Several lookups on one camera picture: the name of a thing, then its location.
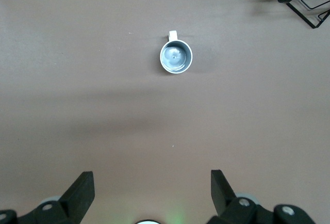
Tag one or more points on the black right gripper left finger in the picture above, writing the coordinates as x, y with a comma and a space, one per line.
74, 198

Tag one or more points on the brown table cover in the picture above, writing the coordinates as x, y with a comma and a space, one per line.
103, 105

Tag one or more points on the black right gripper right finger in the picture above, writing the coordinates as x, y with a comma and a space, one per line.
224, 198

